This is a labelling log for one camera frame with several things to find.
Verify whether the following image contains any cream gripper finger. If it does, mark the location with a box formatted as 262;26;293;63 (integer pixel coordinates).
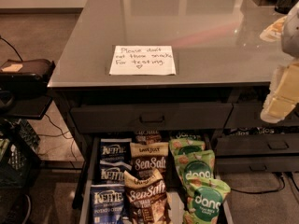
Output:
260;63;299;123

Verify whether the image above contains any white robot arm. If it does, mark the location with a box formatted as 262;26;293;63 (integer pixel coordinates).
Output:
260;2;299;123

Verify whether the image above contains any dark snack bags right drawer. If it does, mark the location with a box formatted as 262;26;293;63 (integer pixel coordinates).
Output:
224;126;299;136

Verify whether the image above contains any top right grey drawer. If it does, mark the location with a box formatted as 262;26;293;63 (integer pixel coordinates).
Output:
225;102;299;128

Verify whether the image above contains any grey drawer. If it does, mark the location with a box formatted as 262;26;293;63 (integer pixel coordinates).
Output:
215;156;299;173
215;133;299;157
70;103;233;133
225;102;299;128

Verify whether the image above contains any right middle grey drawer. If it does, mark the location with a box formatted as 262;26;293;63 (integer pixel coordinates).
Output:
215;133;299;157

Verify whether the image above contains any top left grey drawer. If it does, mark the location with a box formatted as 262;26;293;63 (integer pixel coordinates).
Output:
70;103;233;133

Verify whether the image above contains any right bottom grey drawer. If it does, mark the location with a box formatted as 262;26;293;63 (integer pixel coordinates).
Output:
215;156;299;173

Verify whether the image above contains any middle green Dang chip bag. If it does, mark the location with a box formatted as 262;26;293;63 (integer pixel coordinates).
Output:
174;149;215;197

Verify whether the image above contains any green dang chip bag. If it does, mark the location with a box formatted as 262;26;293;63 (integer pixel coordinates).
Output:
170;131;202;140
183;176;231;224
169;138;206;156
174;149;215;197

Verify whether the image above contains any back green Dang chip bag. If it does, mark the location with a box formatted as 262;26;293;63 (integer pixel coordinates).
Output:
170;131;202;140

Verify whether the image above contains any rear green Dang chip bag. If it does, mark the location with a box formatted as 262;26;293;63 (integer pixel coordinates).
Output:
169;138;206;156

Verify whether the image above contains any front green Dang chip bag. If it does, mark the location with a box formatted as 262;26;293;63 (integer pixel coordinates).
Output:
183;176;231;224

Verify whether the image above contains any back brown chip bag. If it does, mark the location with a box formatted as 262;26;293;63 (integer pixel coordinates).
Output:
135;131;162;145

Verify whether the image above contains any middle brown sea salt bag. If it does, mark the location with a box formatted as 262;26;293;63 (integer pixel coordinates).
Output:
130;142;168;179

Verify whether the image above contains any brown sea salt bag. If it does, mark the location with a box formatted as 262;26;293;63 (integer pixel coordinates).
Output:
130;142;168;179
124;169;172;224

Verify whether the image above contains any front brown sea salt bag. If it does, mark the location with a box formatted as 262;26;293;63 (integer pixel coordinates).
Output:
124;169;172;224

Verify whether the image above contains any back blue Kettle chip bag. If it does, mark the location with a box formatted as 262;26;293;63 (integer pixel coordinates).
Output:
99;138;132;163

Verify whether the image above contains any blue kettle chip bag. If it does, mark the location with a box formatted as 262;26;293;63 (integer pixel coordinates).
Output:
100;161;132;183
99;138;132;163
90;184;124;224

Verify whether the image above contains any middle blue Kettle chip bag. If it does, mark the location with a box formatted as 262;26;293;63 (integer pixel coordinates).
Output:
100;161;132;183

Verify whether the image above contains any open middle drawer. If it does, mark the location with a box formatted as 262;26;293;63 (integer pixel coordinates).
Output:
76;137;234;224

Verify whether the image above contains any front blue Kettle chip bag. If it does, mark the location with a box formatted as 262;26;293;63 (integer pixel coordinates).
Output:
90;184;124;224

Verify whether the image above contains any white handwritten paper note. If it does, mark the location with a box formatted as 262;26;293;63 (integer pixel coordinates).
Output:
109;46;177;76

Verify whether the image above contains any black side shelf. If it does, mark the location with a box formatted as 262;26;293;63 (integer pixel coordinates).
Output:
0;95;52;119

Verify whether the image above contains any black device on side shelf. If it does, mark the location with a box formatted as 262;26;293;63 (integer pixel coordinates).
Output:
0;59;55;93

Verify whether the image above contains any black plastic crate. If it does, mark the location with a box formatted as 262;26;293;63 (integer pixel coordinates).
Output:
0;119;41;189

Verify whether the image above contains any black floor cable right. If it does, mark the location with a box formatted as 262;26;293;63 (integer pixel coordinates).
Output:
230;172;287;195

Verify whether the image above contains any black floor cable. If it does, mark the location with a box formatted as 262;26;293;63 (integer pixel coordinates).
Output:
36;113;78;162
230;172;287;195

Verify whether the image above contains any black floor cable left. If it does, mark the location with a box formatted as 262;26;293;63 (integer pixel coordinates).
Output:
36;113;78;162

